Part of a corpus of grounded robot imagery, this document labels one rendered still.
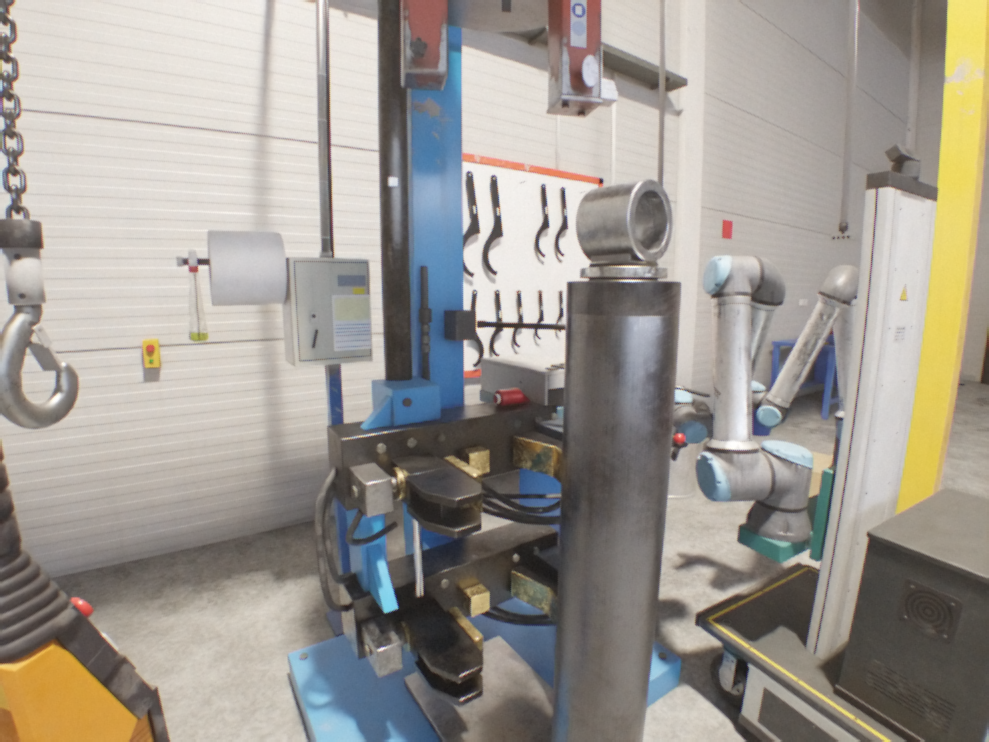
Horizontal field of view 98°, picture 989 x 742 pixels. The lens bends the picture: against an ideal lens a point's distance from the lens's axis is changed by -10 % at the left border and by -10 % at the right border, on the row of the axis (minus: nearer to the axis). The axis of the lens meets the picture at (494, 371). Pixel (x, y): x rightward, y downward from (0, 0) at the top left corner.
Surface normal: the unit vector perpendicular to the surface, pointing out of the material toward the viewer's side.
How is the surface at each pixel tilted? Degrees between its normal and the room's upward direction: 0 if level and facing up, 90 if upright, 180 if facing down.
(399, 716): 0
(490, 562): 90
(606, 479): 90
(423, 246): 90
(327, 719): 0
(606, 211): 81
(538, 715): 0
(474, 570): 90
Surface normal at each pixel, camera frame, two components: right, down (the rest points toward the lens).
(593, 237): -0.69, 0.51
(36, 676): 0.98, 0.04
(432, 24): 0.22, 0.16
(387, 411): 0.55, 0.14
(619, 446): -0.17, 0.16
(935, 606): -0.89, 0.07
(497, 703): 0.00, -0.99
